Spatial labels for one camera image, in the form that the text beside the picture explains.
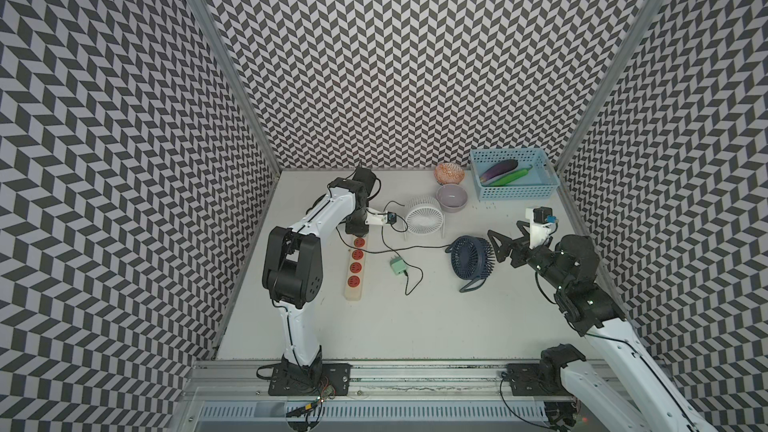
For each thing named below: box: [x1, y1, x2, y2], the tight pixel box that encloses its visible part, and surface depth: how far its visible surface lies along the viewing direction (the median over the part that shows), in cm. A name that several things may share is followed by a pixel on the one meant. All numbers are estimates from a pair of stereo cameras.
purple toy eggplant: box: [480, 159, 518, 183], surface depth 114 cm
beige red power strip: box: [345, 236, 367, 301], surface depth 91 cm
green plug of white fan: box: [389, 255, 407, 275], surface depth 93 cm
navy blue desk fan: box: [445, 235, 496, 293], surface depth 86 cm
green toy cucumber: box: [489, 165, 533, 187], surface depth 114 cm
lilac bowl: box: [436, 184, 468, 213], surface depth 108 cm
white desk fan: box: [404, 195, 445, 241], surface depth 97 cm
